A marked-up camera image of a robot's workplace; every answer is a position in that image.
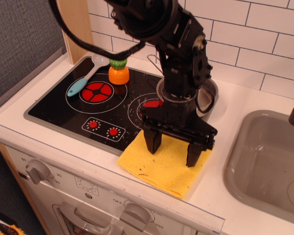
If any yellow cloth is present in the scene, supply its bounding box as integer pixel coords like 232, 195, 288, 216
117, 131, 211, 199

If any grey left oven knob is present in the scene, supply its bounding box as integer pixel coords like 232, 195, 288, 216
25, 160, 50, 185

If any white toy oven front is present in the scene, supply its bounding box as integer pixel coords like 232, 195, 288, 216
7, 147, 209, 235

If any black braided cable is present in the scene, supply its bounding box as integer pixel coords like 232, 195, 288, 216
49, 0, 147, 61

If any grey right oven knob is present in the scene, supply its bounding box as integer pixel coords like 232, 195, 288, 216
120, 203, 151, 232

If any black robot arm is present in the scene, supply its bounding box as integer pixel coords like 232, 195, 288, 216
109, 0, 217, 167

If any wooden side post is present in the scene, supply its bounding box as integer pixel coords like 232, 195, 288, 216
56, 0, 93, 65

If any orange black object bottom left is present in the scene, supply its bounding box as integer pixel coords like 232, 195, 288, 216
0, 222, 25, 235

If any grey oven knob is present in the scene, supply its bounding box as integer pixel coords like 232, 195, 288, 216
120, 203, 151, 232
25, 160, 50, 185

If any white spoon blue handle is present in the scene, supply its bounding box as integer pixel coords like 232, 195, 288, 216
67, 53, 109, 97

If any black toy stovetop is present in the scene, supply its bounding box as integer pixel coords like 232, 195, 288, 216
24, 57, 162, 155

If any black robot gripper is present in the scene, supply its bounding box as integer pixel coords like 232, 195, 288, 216
139, 100, 217, 167

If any grey sink basin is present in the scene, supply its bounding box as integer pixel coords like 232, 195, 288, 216
223, 110, 294, 223

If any silver metal pan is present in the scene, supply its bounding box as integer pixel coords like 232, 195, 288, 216
147, 54, 220, 122

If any orange toy carrot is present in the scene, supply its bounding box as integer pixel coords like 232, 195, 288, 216
108, 59, 130, 85

